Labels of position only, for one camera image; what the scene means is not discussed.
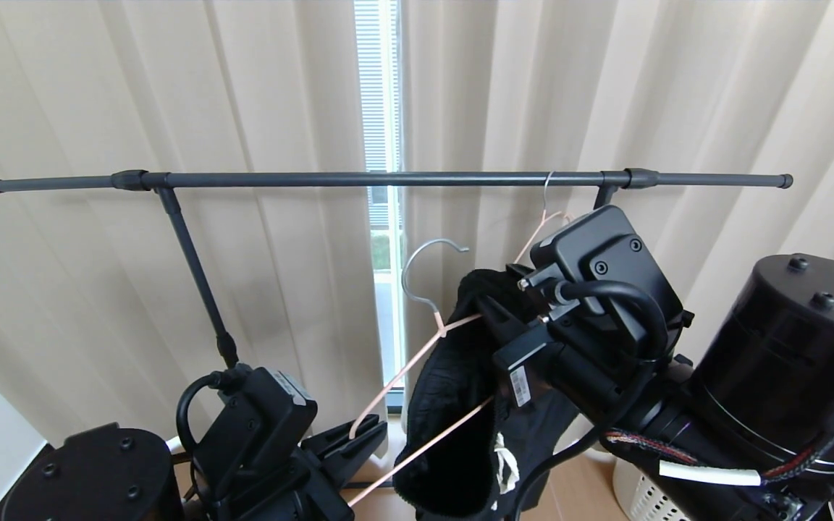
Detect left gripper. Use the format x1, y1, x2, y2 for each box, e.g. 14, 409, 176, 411
232, 452, 354, 521

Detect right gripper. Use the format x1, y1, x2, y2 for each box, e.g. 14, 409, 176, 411
493, 318, 678, 442

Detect black shorts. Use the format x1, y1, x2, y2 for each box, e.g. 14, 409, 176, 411
393, 269, 584, 521

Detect pink clothes hanger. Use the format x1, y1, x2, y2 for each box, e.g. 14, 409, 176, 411
515, 171, 573, 265
347, 239, 494, 507

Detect white laundry basket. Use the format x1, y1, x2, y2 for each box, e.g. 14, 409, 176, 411
612, 459, 671, 521

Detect black clothes rack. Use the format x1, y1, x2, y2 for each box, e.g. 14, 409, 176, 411
0, 168, 794, 371

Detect beige curtain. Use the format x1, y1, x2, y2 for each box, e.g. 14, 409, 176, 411
0, 0, 389, 449
399, 0, 834, 464

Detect window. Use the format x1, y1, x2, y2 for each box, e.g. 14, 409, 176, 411
353, 0, 407, 413

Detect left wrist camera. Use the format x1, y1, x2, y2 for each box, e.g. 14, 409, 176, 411
193, 367, 319, 500

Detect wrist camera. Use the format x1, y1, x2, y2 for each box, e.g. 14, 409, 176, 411
518, 205, 694, 363
193, 367, 319, 500

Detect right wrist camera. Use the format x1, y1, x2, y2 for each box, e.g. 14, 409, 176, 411
518, 205, 694, 363

